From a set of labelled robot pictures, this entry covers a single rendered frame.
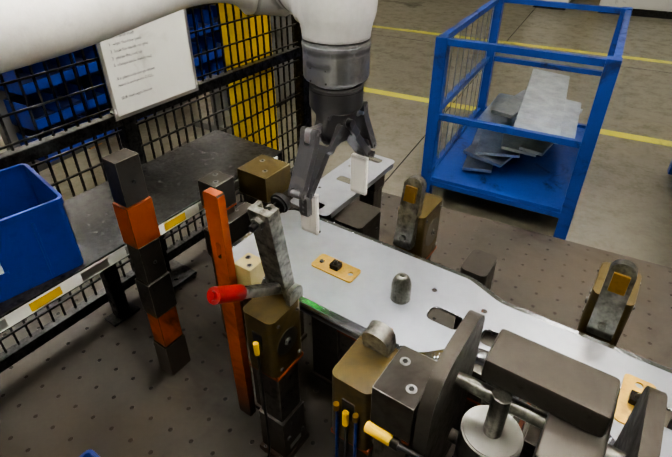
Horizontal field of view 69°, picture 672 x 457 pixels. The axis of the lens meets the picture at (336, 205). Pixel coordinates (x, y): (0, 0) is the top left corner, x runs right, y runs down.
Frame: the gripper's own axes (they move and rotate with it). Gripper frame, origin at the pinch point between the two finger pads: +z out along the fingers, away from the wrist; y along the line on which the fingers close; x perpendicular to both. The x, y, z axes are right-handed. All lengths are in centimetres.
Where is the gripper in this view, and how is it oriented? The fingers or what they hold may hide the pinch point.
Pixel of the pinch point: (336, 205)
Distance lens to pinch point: 78.1
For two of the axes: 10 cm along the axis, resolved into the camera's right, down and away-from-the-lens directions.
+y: -5.7, 4.5, -6.9
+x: 8.2, 3.1, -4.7
